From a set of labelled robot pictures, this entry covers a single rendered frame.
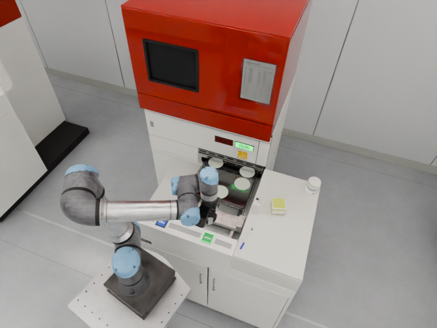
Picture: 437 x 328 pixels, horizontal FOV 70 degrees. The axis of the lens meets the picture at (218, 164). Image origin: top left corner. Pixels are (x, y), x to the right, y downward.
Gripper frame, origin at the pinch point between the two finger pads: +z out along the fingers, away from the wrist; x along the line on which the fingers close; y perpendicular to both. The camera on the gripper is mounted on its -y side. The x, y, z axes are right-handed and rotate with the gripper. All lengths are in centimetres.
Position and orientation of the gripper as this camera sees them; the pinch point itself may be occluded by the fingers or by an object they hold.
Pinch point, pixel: (207, 224)
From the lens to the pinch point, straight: 151.9
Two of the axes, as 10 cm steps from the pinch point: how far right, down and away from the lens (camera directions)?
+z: -0.3, 6.8, 7.4
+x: -9.4, -2.7, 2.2
